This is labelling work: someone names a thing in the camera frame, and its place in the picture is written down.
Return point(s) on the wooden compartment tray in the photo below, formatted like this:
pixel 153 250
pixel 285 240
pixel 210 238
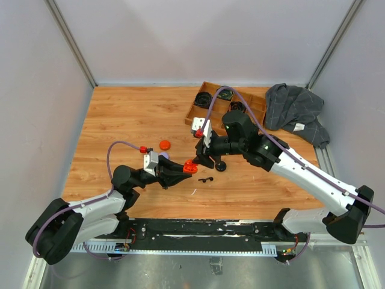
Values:
pixel 254 97

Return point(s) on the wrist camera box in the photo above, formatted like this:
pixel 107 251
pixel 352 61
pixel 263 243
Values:
pixel 150 162
pixel 202 129

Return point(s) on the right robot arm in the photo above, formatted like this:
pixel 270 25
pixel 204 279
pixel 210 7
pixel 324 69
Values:
pixel 345 207

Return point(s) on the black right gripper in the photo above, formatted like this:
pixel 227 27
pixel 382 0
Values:
pixel 201 147

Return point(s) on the green rolled belt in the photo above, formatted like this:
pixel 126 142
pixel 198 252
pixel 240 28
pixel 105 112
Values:
pixel 225 94

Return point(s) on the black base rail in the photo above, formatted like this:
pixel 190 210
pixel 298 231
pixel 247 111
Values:
pixel 200 236

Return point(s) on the orange earbud case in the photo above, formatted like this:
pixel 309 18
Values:
pixel 164 145
pixel 190 167

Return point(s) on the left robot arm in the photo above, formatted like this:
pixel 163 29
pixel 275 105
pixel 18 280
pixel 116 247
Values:
pixel 63 225

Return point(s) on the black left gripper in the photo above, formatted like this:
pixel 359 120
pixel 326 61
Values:
pixel 165 166

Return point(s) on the black earbud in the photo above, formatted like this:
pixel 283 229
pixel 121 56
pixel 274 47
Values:
pixel 203 180

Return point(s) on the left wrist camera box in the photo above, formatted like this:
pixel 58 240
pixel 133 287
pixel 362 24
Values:
pixel 150 162

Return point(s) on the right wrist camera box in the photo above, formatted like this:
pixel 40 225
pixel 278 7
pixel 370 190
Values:
pixel 202 129

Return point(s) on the black earbud case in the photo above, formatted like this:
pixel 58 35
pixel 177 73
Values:
pixel 220 166

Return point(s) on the grey crumpled cloth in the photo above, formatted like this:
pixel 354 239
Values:
pixel 296 110

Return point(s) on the purple earbud case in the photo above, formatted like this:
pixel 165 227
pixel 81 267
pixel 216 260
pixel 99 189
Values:
pixel 165 155

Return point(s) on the dark red rolled belt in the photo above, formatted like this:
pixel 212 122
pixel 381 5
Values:
pixel 237 105

